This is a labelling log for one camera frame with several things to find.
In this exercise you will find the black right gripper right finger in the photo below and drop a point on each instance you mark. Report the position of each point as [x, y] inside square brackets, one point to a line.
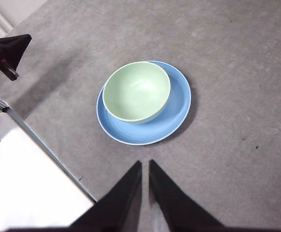
[179, 210]

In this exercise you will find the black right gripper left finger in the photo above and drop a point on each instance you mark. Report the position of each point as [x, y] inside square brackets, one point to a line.
[121, 207]

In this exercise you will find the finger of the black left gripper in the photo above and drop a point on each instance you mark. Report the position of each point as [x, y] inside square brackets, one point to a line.
[15, 49]

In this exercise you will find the blue round plate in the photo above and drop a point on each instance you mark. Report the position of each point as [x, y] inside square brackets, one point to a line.
[143, 133]

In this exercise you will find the green ribbed bowl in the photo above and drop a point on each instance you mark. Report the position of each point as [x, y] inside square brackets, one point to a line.
[135, 94]

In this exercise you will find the white platform panel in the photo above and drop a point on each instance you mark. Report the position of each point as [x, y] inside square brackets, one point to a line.
[34, 181]

